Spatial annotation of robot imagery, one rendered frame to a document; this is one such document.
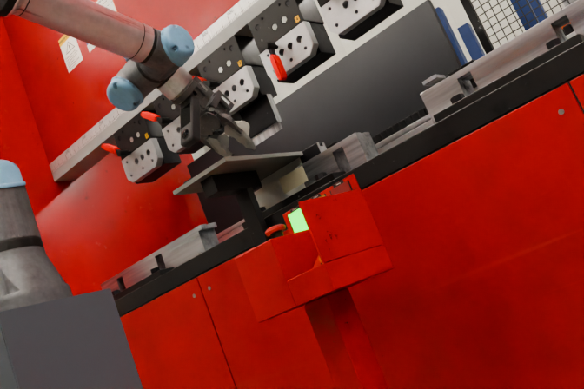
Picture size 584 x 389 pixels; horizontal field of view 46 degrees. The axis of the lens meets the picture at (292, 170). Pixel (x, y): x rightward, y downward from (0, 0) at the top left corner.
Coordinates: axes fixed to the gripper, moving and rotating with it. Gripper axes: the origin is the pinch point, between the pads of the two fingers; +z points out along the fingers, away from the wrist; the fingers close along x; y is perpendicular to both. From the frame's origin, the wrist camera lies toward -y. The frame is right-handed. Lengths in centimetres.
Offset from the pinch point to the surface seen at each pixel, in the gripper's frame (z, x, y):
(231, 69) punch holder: -13.0, -1.8, 18.9
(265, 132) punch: 2.9, -1.2, 10.9
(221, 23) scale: -21.9, -3.9, 26.6
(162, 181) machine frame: 13, 84, 55
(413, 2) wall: 135, 111, 438
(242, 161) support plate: -3.2, -9.7, -12.8
